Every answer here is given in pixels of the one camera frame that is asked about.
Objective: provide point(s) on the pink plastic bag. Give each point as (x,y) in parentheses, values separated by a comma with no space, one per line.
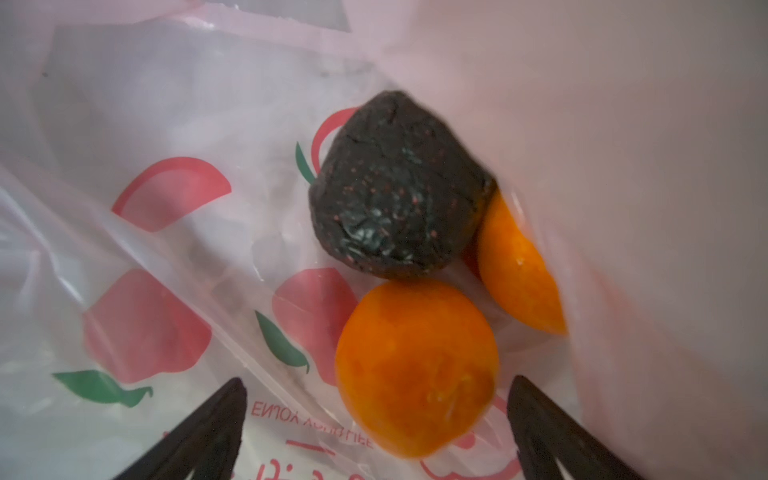
(156,158)

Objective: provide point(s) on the orange fruit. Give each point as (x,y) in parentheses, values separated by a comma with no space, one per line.
(416,366)
(514,272)

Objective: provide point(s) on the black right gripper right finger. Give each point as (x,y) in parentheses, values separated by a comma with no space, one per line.
(550,442)

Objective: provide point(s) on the dark avocado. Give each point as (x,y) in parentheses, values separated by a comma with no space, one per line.
(397,196)

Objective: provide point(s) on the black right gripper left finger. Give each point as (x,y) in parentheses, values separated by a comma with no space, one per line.
(205,445)

